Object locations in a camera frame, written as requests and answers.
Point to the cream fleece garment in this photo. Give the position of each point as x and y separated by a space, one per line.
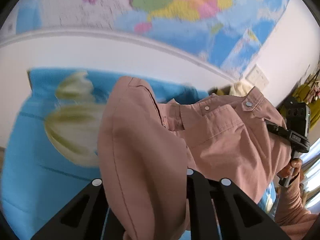
240 89

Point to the person's right forearm pink sleeve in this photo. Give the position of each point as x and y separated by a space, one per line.
291 216

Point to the pink jacket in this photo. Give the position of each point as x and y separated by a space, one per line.
145 149

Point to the white wall socket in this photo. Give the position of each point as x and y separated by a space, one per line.
257 78

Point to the blue bed sheet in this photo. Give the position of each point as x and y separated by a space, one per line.
53 149

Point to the person's right hand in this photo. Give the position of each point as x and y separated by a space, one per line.
292 169

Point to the colourful wall map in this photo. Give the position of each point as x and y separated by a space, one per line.
224 33

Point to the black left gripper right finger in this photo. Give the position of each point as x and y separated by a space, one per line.
221 210

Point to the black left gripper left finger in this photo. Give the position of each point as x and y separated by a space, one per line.
86 216

